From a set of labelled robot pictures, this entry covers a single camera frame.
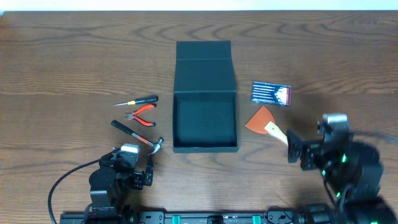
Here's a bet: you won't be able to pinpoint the blue precision screwdriver set case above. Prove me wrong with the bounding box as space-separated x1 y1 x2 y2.
251 82 291 106

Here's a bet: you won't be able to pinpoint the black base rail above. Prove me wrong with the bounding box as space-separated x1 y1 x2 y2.
60 207 308 224

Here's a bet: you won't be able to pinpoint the black yellow small screwdriver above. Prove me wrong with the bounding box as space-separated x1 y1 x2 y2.
113 95 159 106

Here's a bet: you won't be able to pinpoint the dark green gift box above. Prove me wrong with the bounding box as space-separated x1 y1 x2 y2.
172 40 239 153

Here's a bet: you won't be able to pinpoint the orange scraper with wooden handle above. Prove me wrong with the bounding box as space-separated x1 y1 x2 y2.
245 106 288 146

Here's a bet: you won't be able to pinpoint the red handled pliers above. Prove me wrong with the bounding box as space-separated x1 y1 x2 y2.
124 103 157 128

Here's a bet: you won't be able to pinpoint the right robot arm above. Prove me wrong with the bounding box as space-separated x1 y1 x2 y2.
287 124 397 224

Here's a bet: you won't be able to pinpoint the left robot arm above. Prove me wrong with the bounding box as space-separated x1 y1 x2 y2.
82 148 154 224

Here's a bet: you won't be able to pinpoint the small black handled claw hammer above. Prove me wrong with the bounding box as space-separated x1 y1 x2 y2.
111 120 164 156

